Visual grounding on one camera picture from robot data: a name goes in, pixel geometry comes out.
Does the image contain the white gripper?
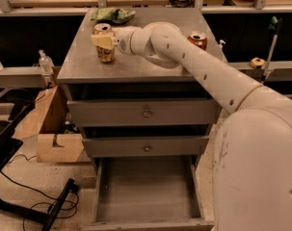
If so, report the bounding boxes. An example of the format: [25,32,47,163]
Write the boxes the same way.
[91,26,142,54]

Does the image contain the small orange can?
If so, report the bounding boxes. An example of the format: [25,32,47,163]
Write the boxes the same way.
[93,23,115,63]

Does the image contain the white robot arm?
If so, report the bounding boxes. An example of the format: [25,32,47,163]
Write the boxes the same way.
[92,23,292,231]

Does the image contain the grey top drawer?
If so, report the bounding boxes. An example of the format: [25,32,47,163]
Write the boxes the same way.
[67,99,221,127]

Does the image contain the grey drawer cabinet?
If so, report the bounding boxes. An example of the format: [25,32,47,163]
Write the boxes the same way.
[56,7,235,231]

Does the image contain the red-orange soda can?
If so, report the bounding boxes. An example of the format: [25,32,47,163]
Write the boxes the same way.
[188,31,207,50]

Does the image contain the grey middle drawer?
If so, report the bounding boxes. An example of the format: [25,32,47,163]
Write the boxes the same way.
[83,136,208,158]

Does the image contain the grey open bottom drawer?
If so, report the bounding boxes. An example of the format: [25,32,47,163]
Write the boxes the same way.
[82,156,214,231]

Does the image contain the green chip bag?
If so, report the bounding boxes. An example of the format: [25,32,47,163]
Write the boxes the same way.
[91,8,136,24]

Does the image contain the white paper bowl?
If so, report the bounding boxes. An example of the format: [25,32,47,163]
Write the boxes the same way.
[144,22,169,31]

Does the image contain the clear sanitizer bottle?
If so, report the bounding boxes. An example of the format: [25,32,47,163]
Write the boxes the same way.
[39,50,54,74]

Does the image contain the cardboard box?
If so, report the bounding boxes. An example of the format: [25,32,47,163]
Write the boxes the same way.
[14,87,90,163]

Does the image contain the small white pump bottle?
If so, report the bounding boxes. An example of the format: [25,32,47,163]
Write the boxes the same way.
[219,39,226,50]

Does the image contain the black chair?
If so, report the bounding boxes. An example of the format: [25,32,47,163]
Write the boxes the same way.
[0,88,35,171]

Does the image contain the reacher grabber tool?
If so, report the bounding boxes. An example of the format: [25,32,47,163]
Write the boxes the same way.
[261,16,282,83]

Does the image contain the black stand leg left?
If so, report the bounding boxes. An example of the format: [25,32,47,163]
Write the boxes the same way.
[0,178,78,231]

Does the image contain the black floor cable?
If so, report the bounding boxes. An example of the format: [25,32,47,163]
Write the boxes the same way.
[0,153,80,231]

